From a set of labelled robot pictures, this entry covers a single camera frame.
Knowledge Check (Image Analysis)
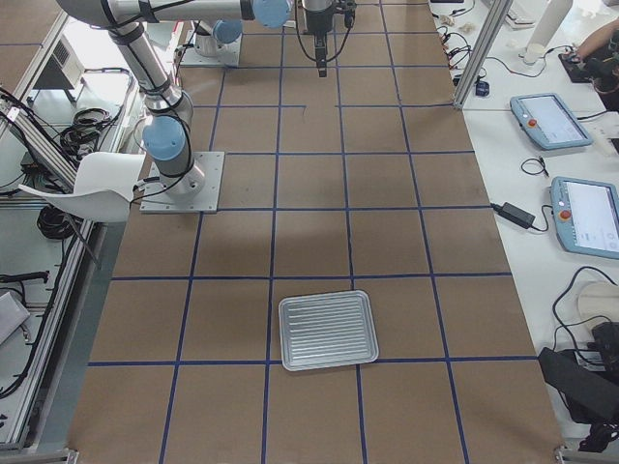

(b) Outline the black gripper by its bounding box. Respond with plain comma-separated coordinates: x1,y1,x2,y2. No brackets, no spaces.
303,7,335,78

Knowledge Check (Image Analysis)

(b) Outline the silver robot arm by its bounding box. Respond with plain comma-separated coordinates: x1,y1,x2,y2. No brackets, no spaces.
193,19,243,57
58,1,356,186

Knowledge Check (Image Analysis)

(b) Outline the silver metal tray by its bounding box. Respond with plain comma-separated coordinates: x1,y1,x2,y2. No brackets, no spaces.
279,290,379,371

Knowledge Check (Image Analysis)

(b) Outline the small blue black device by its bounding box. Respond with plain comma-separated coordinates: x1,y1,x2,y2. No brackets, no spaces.
475,80,490,98

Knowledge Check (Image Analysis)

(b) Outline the white paper cup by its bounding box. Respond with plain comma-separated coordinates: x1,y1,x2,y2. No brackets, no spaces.
522,43,545,66

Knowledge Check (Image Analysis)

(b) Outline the far blue teach pendant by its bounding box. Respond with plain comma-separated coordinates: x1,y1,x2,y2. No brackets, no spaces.
510,93,593,151

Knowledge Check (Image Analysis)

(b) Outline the blue teach pendant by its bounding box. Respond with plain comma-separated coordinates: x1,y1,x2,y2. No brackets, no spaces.
510,93,593,151
549,177,618,259

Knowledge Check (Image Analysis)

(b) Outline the white plastic chair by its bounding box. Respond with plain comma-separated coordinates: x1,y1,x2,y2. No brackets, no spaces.
18,152,145,222

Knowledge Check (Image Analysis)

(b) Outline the black power adapter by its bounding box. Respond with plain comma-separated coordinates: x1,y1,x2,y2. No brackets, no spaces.
491,202,535,229

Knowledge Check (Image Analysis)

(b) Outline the near blue teach pendant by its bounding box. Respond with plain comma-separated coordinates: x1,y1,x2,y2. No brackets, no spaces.
549,177,618,259

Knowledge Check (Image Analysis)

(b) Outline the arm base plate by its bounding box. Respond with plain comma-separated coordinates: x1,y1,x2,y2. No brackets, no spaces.
180,36,242,68
139,152,225,214

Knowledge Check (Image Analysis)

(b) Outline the aluminium frame post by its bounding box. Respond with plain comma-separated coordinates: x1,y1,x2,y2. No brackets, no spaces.
454,0,513,109

